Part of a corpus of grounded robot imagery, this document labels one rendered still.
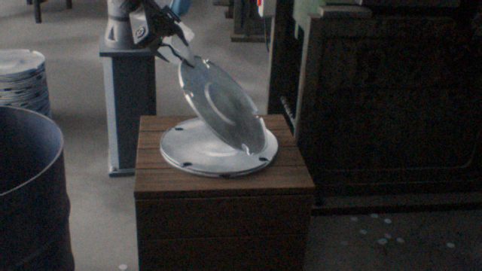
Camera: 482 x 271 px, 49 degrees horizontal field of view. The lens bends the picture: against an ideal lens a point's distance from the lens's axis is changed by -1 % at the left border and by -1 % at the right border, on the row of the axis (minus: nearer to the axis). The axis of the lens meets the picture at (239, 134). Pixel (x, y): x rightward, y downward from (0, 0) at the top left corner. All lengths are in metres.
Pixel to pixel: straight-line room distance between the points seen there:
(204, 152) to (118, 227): 0.48
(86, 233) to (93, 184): 0.27
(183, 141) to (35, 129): 0.35
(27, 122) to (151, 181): 0.31
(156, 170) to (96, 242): 0.44
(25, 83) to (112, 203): 0.64
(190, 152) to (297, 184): 0.27
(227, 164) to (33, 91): 1.11
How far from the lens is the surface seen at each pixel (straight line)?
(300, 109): 1.58
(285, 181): 1.20
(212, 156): 1.26
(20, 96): 2.14
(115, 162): 1.87
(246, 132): 1.27
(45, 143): 1.24
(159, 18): 1.24
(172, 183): 1.18
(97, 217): 1.69
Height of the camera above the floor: 0.99
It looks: 27 degrees down
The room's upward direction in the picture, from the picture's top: 3 degrees clockwise
